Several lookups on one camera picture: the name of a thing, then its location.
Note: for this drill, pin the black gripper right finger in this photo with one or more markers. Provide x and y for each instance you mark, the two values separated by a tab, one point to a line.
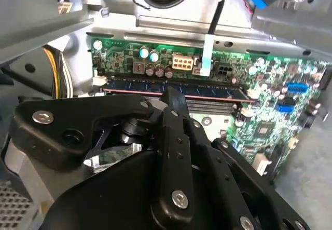
220	167

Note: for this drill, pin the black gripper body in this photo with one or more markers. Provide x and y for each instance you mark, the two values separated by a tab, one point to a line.
109	201

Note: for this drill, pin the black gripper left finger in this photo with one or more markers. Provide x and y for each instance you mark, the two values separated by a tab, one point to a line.
176	162

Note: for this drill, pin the blue RAM stick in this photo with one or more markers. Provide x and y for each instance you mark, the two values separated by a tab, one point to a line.
207	91

